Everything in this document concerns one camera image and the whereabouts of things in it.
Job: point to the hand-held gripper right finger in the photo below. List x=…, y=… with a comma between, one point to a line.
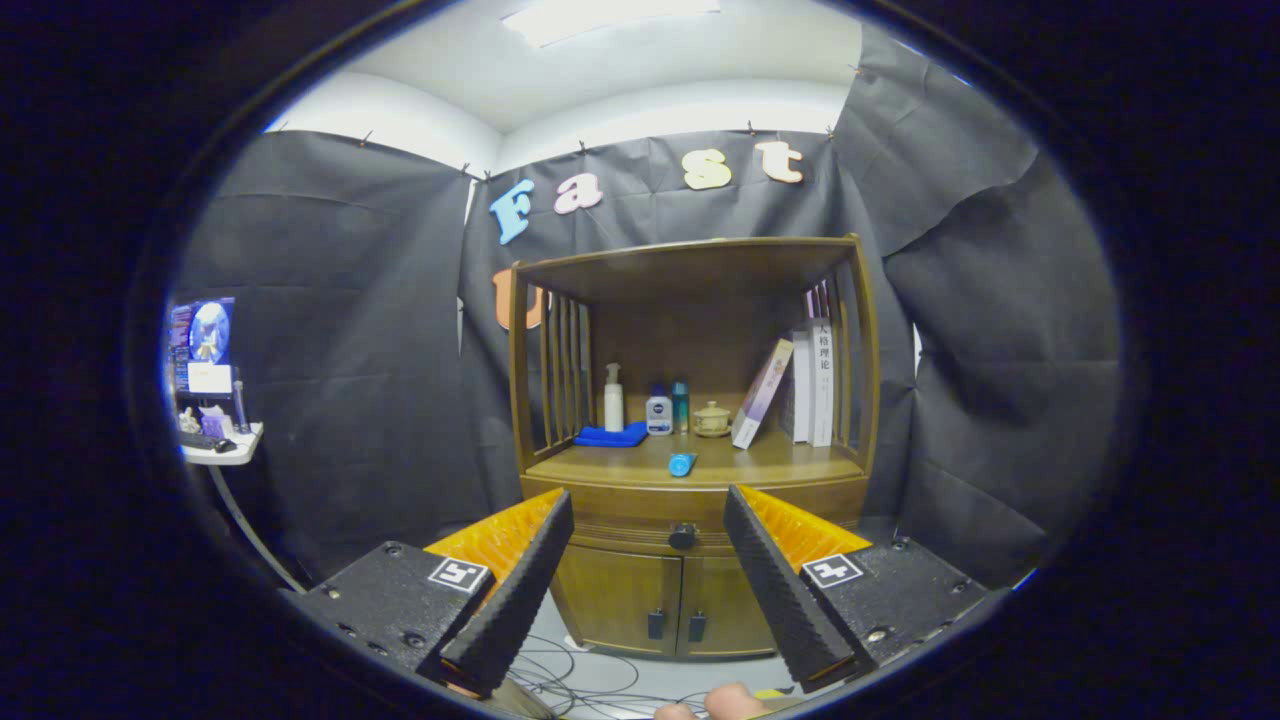
x=775, y=590

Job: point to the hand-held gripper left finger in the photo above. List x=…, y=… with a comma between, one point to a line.
x=520, y=590

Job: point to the brown wooden drawer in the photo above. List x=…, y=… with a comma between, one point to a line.
x=640, y=505

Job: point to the blue and white tube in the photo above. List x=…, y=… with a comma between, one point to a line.
x=682, y=465

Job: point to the wooden cabinet door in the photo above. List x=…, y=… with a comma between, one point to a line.
x=615, y=600
x=720, y=600

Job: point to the wooden countertop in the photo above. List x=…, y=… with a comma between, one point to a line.
x=780, y=462

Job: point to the brown wooden cabinet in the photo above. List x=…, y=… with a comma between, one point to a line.
x=690, y=300

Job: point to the blue folded cloth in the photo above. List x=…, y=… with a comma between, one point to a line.
x=610, y=436

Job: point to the beige lidded teacup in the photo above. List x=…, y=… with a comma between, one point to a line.
x=711, y=422

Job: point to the purple cover book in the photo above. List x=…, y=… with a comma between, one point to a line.
x=762, y=392

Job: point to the patterned cover book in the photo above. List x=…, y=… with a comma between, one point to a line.
x=800, y=390

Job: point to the white pump bottle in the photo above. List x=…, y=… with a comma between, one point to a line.
x=613, y=410

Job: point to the thick white book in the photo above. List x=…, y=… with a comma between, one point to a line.
x=820, y=390

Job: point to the white blue-capped lotion bottle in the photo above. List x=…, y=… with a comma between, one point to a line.
x=659, y=418

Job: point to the teal bottle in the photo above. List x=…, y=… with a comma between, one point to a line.
x=680, y=405

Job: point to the small white side table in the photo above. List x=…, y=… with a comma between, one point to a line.
x=240, y=450

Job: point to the black keyboard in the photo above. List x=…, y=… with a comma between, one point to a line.
x=198, y=440

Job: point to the computer monitor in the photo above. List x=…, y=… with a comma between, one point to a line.
x=205, y=335

